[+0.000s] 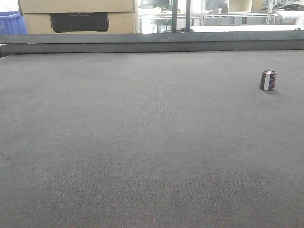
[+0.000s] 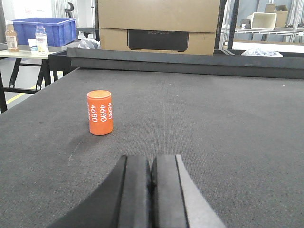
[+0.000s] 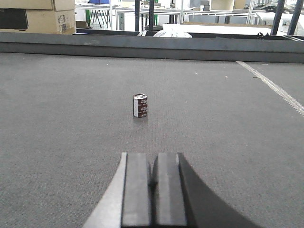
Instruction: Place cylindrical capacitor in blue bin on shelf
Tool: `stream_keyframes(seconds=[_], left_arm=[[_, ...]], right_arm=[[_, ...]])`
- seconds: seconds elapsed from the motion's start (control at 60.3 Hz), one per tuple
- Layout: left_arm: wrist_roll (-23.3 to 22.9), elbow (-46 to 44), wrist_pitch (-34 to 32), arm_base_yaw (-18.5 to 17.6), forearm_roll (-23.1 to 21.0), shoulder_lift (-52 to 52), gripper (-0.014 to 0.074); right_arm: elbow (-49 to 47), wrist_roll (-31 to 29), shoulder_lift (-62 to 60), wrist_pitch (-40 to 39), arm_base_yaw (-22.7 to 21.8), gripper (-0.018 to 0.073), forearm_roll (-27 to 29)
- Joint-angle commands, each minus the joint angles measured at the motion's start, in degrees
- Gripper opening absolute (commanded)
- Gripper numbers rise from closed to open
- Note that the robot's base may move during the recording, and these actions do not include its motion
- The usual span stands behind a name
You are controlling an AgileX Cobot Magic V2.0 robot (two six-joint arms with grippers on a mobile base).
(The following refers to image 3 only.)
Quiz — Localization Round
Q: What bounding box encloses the white plastic bag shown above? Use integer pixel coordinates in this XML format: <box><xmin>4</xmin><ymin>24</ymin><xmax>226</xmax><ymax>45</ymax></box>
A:
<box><xmin>153</xmin><ymin>29</ymin><xmax>192</xmax><ymax>38</ymax></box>

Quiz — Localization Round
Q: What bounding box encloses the small brown cylindrical capacitor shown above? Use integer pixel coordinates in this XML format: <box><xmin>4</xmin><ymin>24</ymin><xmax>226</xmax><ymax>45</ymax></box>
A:
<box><xmin>133</xmin><ymin>94</ymin><xmax>148</xmax><ymax>118</ymax></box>

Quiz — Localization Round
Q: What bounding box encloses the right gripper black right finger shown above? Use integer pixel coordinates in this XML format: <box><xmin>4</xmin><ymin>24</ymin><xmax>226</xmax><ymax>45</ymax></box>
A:
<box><xmin>152</xmin><ymin>153</ymin><xmax>258</xmax><ymax>228</ymax></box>

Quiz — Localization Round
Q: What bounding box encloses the cardboard box with label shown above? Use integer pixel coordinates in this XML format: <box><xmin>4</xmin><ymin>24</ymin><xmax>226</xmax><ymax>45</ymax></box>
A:
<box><xmin>0</xmin><ymin>0</ymin><xmax>76</xmax><ymax>35</ymax></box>

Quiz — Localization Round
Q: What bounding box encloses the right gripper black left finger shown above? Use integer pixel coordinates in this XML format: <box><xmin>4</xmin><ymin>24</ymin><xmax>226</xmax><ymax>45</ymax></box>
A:
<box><xmin>83</xmin><ymin>152</ymin><xmax>152</xmax><ymax>228</ymax></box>

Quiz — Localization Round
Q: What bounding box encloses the grey table edge rail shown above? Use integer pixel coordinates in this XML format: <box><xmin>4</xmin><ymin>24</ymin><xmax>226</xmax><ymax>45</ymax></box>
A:
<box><xmin>0</xmin><ymin>32</ymin><xmax>304</xmax><ymax>63</ymax></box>

